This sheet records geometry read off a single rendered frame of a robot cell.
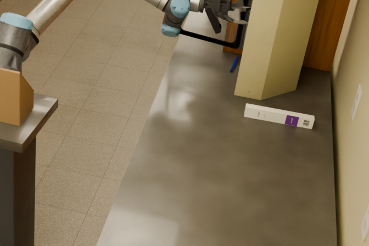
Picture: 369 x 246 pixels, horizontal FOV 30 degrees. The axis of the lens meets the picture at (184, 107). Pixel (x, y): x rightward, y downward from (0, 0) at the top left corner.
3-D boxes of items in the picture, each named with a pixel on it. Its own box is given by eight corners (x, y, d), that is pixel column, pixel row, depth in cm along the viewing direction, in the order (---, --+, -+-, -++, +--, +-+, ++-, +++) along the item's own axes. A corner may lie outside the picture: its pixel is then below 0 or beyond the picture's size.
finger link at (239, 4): (252, -2, 275) (233, -1, 271) (250, 11, 278) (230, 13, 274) (249, -6, 277) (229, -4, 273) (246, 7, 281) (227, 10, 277)
